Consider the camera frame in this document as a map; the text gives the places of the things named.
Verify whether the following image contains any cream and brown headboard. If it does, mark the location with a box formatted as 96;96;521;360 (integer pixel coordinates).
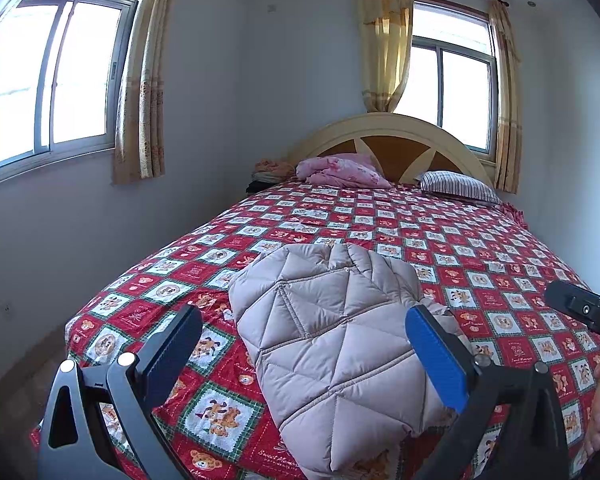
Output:
285;112;496;191

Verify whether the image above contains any pink folded quilt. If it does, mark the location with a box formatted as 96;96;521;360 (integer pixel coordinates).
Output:
296;155;393;190

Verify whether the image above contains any beige quilted puffer jacket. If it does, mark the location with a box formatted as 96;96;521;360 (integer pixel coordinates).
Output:
227;242;473;478

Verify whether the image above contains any striped pillow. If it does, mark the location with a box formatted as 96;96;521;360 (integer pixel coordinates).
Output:
414;170;503;206

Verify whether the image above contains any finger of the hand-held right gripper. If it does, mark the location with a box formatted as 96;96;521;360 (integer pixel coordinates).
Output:
545;280;600;352

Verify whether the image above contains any yellow gathered curtain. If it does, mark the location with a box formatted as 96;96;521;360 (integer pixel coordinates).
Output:
352;0;415;113

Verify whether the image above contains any yellow patterned side curtain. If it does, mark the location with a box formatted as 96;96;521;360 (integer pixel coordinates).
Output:
111;0;181;186

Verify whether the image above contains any grey framed sliding window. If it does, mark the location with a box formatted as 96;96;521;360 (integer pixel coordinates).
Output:
392;0;501;161

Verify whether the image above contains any yellow narrow curtain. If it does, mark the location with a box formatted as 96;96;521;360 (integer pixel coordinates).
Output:
487;0;523;195

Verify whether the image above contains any large grey framed window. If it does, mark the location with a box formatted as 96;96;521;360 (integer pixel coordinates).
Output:
0;0;153;191

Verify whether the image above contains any pile of clothes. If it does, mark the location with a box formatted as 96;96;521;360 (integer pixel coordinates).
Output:
246;159;301;193

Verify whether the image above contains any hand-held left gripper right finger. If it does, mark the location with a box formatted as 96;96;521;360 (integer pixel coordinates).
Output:
405;304;571;480

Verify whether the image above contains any red checked printed bedsheet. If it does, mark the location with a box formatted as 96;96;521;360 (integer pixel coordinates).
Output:
30;180;600;480

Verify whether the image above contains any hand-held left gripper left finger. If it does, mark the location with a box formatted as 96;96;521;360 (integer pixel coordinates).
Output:
37;304;204;480

